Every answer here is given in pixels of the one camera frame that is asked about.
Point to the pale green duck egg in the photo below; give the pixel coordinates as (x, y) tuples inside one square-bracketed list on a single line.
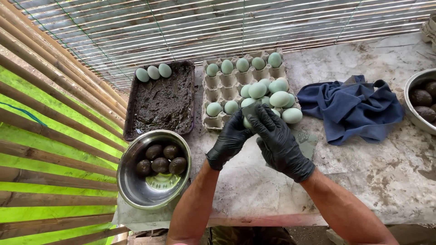
[(142, 75), (153, 72), (165, 70), (246, 123)]

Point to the person's camouflage trousers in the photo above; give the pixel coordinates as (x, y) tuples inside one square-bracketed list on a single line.
[(252, 236)]

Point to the person's right hand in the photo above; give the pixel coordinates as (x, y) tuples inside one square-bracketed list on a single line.
[(282, 146)]

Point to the stack of cardboard egg trays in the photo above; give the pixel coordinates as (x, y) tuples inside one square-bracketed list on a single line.
[(430, 30)]

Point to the steel bowl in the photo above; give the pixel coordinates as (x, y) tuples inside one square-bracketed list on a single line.
[(410, 112), (136, 190)]

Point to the blue cloth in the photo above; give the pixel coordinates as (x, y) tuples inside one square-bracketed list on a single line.
[(351, 109)]

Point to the dark rectangular tray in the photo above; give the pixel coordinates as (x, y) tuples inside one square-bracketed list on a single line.
[(131, 112)]

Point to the grey sandpaper sheet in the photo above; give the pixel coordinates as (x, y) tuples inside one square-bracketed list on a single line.
[(306, 143)]

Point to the person's left hand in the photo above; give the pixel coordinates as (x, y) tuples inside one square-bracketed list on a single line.
[(226, 144)]

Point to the mud-coated egg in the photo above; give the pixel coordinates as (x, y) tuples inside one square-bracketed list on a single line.
[(420, 97), (160, 165), (154, 152), (425, 114), (143, 167), (177, 165), (431, 88), (171, 152)]

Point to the heap of pale green eggs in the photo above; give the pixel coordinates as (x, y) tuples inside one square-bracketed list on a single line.
[(279, 98)]

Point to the grey cardboard egg tray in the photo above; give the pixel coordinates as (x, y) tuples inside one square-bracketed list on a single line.
[(218, 90)]

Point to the dark brown mud paste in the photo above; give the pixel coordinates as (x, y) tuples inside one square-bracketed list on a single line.
[(163, 102)]

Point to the bamboo pole fence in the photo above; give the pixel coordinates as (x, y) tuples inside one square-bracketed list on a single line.
[(51, 102)]

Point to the split bamboo screen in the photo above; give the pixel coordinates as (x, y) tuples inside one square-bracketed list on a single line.
[(204, 27)]

